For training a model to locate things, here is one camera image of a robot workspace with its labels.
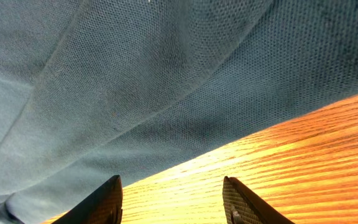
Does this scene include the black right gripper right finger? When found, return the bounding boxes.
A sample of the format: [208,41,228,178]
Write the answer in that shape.
[223,176,294,224]

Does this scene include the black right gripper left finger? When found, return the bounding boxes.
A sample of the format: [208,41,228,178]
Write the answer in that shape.
[52,175,123,224]

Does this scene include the blue polo shirt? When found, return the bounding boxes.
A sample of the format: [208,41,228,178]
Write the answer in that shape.
[0,0,358,223]

